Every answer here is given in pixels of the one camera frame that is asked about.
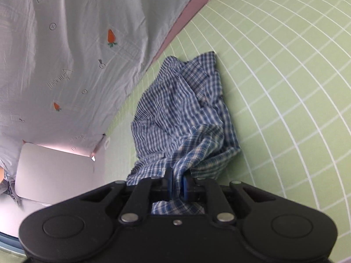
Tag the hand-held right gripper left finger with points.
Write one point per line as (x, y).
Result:
(170, 182)

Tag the pink panel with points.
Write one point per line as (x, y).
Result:
(192, 13)

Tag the green grid mat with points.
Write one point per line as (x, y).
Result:
(288, 87)

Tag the blue plaid shirt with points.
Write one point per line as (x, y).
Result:
(178, 109)

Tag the printed pale carrot sheet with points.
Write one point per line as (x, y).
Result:
(68, 60)

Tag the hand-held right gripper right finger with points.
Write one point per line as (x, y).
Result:
(187, 189)

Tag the white foam board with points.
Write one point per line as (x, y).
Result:
(54, 175)

